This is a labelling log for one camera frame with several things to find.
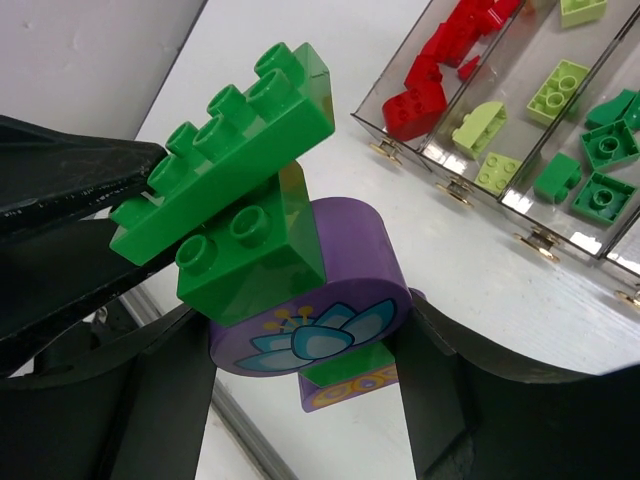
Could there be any purple green flower lego figure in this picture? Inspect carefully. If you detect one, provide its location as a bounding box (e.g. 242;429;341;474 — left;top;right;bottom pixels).
176;163;411;412

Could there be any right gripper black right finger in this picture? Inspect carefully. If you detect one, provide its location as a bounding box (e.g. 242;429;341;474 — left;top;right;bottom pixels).
391;291;639;479

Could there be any small red lego wedge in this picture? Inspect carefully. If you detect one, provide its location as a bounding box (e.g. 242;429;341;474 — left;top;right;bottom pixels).
457;55;480;82

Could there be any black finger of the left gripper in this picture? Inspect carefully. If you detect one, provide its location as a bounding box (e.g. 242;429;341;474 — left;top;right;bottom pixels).
1;219;178;378
1;115;166;243

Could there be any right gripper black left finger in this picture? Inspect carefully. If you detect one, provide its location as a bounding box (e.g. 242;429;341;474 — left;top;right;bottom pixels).
0;299;216;480

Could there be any red lego brick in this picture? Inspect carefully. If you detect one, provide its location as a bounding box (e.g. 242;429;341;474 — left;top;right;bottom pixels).
382;1;520;142

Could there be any dark green square lego brick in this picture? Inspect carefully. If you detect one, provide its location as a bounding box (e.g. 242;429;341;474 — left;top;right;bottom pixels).
580;119;639;173

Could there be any green 2x4 brick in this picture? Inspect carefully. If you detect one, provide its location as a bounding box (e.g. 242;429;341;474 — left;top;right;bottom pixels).
110;42;335;266

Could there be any light green square lego brick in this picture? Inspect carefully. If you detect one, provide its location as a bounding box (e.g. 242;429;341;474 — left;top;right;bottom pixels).
474;152;522;195

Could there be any clear bin for light green legos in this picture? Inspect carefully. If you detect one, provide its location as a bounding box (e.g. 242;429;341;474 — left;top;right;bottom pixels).
420;1;639;206

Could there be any dark green lego cluster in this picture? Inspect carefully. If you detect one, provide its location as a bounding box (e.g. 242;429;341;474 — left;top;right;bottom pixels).
533;89;639;227

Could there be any light green 2x3 lego brick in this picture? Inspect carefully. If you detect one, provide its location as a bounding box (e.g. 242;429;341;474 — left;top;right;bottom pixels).
526;59;590;126

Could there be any yellow green lego stack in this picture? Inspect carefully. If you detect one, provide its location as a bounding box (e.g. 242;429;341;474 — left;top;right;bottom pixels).
560;0;607;28

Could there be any clear bin for red legos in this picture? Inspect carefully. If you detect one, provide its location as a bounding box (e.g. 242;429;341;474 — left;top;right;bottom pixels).
353;1;526;163

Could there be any clear bin for purple legos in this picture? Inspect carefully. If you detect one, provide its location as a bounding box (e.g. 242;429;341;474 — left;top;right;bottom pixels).
604;207;639;311

